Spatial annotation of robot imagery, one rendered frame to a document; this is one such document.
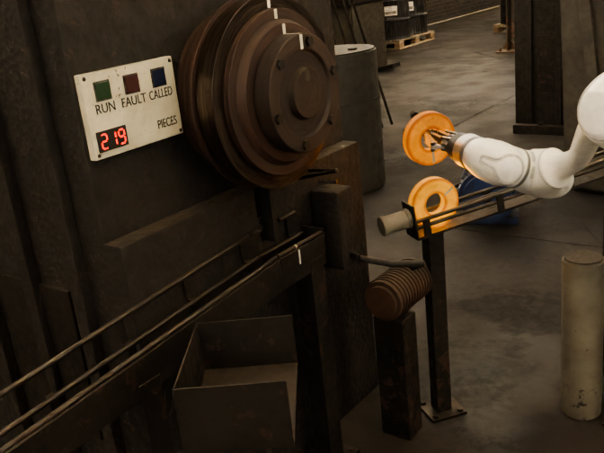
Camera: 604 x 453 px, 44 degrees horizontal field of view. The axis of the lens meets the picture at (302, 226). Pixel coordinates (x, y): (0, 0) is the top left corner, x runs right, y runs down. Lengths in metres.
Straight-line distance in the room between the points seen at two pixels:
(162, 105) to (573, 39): 3.04
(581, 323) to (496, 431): 0.42
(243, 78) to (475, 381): 1.44
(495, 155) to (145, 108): 0.82
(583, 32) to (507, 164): 2.58
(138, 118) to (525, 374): 1.64
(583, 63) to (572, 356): 2.32
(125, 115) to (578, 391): 1.56
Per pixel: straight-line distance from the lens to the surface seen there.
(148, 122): 1.74
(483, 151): 1.87
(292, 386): 1.56
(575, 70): 4.45
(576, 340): 2.39
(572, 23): 4.43
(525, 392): 2.65
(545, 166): 1.93
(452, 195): 2.25
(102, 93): 1.65
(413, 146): 2.16
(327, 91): 1.90
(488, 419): 2.51
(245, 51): 1.74
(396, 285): 2.16
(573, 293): 2.32
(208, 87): 1.71
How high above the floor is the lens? 1.41
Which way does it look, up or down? 19 degrees down
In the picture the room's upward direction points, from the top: 6 degrees counter-clockwise
